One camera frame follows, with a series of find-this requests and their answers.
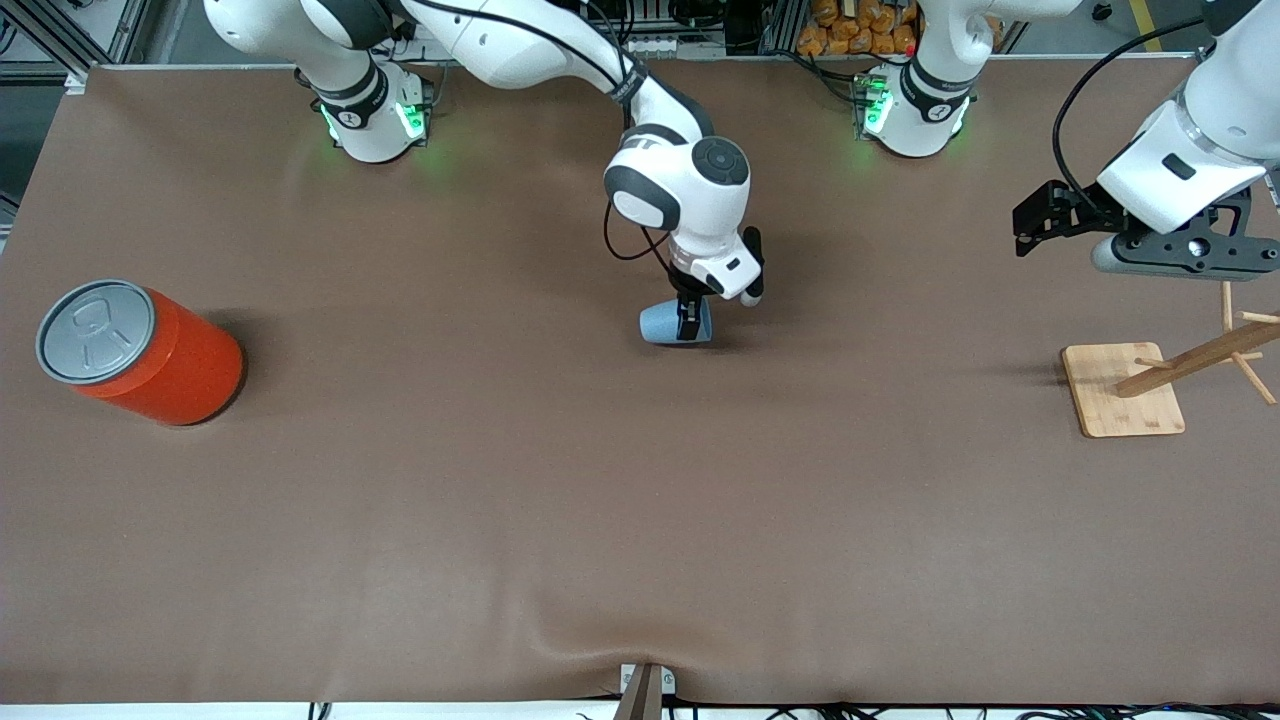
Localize orange snack bags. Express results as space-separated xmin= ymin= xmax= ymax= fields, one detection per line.
xmin=797 ymin=0 xmax=918 ymax=58

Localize orange can with silver lid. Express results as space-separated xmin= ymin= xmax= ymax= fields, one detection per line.
xmin=35 ymin=278 xmax=246 ymax=428

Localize brown table mat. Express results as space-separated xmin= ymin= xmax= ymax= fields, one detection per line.
xmin=0 ymin=55 xmax=1280 ymax=706

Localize metal table clamp bracket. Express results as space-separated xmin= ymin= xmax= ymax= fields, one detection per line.
xmin=612 ymin=662 xmax=677 ymax=720

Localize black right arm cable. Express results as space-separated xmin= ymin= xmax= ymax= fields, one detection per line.
xmin=603 ymin=195 xmax=681 ymax=291

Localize light blue plastic cup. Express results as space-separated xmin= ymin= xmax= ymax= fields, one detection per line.
xmin=639 ymin=298 xmax=714 ymax=347

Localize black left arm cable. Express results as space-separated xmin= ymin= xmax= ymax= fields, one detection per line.
xmin=1050 ymin=15 xmax=1206 ymax=196

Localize white socket strip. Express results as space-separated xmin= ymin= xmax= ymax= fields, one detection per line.
xmin=620 ymin=35 xmax=726 ymax=59

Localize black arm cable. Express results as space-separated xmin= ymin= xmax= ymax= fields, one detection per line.
xmin=603 ymin=195 xmax=681 ymax=291
xmin=1050 ymin=15 xmax=1206 ymax=196

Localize wooden mug rack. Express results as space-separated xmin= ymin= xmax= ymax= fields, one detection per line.
xmin=1060 ymin=280 xmax=1280 ymax=439

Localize aluminium frame profile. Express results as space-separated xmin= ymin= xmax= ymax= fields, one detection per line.
xmin=0 ymin=0 xmax=151 ymax=96

